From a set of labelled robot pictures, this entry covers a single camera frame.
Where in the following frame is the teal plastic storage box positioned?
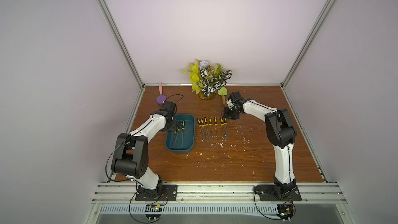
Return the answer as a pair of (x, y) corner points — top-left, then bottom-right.
(165, 114), (196, 153)

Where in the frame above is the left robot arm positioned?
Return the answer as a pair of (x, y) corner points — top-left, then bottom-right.
(110, 101), (177, 197)

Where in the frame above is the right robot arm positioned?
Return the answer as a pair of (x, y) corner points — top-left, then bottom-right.
(222, 92), (297, 198)

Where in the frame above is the purple heart-shaped spatula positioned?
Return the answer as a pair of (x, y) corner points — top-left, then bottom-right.
(156, 83), (167, 105)

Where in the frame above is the potted plant in glass vase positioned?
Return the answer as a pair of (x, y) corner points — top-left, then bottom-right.
(181, 59), (233, 100)

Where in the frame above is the left controller board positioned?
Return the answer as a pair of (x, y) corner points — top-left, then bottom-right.
(144, 204), (163, 223)

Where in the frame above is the controller board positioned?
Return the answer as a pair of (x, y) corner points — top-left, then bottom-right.
(144, 204), (163, 223)
(276, 202), (295, 222)

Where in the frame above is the right controller board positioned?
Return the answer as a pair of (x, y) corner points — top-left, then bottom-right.
(276, 202), (295, 222)

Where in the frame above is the green spatula wooden handle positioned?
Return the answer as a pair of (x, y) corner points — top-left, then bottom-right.
(218, 87), (228, 104)

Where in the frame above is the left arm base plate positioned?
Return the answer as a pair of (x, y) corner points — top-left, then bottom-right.
(135, 184), (178, 202)

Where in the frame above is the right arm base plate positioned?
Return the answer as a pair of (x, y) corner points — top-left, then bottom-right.
(253, 184), (302, 202)

